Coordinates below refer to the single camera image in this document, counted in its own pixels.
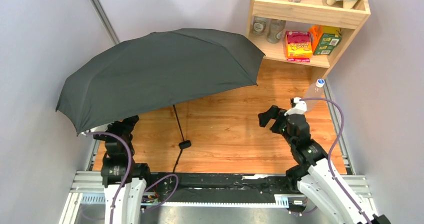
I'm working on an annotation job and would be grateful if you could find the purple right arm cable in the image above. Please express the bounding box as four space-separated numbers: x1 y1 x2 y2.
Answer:
299 97 365 224

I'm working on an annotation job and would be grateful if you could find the glass jar left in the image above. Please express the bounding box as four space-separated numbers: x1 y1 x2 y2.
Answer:
252 16 268 35

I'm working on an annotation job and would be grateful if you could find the clear plastic water bottle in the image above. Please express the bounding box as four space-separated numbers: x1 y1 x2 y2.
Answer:
303 79 325 112

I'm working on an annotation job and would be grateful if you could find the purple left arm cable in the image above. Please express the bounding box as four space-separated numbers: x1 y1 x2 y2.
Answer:
86 131 133 224

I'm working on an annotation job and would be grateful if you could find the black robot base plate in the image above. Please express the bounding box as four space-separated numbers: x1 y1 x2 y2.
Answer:
150 172 309 206

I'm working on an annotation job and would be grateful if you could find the orange pink sponge box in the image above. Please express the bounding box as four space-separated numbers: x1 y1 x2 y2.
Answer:
283 30 313 63

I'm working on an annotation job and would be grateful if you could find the glass jar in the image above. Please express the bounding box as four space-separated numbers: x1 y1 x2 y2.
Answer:
252 16 268 35
267 19 286 44

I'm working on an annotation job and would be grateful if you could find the black folding umbrella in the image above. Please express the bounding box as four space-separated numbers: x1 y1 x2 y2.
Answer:
55 28 265 134

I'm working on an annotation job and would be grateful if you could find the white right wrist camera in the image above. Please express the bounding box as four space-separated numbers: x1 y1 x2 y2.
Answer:
284 97 308 116

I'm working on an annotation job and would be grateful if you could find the glass jar right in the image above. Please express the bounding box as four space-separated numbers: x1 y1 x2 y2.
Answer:
267 19 286 44

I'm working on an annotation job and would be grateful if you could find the wooden shelf unit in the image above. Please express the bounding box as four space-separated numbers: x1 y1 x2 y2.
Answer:
245 0 371 81

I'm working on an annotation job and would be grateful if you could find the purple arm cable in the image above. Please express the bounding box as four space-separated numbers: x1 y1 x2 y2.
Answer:
299 97 365 224
86 131 133 224

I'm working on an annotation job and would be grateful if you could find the green orange carton box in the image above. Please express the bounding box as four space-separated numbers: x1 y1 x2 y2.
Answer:
309 25 342 56

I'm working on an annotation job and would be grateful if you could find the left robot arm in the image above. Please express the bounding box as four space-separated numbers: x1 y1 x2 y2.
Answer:
93 116 151 223

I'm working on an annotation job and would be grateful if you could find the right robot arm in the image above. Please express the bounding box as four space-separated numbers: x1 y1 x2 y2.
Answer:
258 105 390 223

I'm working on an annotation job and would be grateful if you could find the aluminium frame rail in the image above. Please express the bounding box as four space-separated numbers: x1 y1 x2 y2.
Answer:
59 170 378 223

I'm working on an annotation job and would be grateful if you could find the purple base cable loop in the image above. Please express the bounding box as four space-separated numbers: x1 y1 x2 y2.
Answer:
140 173 180 212

